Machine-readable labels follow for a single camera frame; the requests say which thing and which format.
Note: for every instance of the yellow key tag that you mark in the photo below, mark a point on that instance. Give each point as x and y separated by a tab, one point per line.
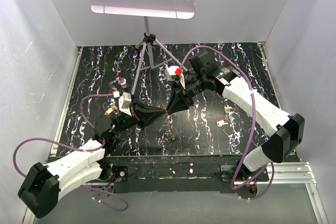
110	110

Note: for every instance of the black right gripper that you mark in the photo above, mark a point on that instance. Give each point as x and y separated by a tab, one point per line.
177	103

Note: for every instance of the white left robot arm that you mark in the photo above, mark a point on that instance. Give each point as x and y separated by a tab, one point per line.
45	185

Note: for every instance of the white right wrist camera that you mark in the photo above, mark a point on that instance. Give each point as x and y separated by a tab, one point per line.
174	73

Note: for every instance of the cream key tag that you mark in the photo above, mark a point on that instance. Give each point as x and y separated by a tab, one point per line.
228	109

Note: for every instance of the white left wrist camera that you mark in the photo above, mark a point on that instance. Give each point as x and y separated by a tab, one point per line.
124	102

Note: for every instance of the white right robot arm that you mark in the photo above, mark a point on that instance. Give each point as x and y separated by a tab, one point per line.
284	131

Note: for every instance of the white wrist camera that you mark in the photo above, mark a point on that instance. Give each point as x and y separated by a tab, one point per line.
124	102
174	73

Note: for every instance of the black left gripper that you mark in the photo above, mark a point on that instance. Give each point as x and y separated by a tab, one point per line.
146	114

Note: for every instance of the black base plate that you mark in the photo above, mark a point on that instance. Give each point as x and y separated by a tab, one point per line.
134	174

